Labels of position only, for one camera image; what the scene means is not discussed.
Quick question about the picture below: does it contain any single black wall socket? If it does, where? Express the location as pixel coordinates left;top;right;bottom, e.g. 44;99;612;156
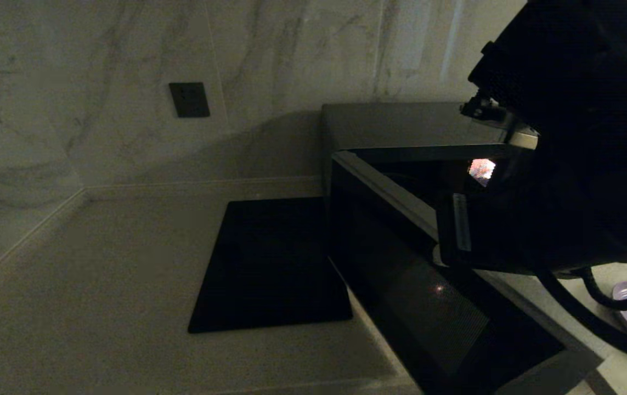
168;82;211;119

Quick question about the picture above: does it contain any black glass induction cooktop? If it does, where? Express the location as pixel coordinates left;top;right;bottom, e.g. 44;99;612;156
187;196;354;335

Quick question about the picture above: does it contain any black glass microwave door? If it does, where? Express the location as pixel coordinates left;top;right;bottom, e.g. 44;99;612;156
329;150;605;395

